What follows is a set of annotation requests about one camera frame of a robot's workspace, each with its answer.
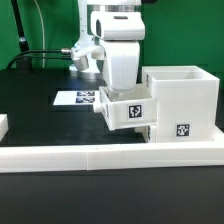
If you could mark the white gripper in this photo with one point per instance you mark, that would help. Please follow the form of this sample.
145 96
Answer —
119 34

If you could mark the white drawer box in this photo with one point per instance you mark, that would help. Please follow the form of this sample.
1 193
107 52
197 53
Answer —
128 109
148 133

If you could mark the white drawer cabinet frame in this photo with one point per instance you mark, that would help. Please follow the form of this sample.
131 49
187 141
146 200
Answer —
186 102

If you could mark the white front drawer box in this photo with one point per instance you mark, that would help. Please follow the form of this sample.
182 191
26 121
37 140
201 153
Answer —
148 133

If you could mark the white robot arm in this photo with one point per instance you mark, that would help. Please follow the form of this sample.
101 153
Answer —
87 54

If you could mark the white fiducial marker sheet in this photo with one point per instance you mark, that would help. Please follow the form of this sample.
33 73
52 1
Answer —
67 98

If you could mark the black pole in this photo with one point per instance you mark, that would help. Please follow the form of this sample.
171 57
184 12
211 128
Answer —
24 63

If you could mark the white U-shaped boundary wall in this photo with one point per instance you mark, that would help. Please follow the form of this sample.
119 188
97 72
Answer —
108 157

